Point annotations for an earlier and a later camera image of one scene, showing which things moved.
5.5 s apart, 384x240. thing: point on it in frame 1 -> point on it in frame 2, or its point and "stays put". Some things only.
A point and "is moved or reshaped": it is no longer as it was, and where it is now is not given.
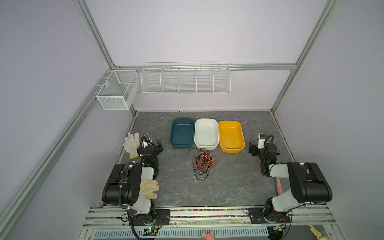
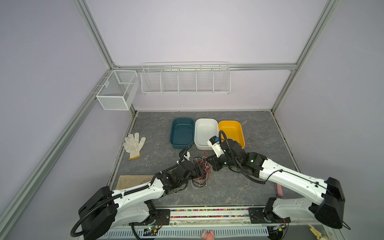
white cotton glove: [131, 145] stays put
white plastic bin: [206, 133] stays put
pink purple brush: [279, 189] stays put
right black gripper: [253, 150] -> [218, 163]
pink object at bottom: [208, 236] stays put
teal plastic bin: [182, 133] stays put
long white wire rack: [186, 77] stays put
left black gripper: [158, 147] -> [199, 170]
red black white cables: [203, 162] is moved or reshaped
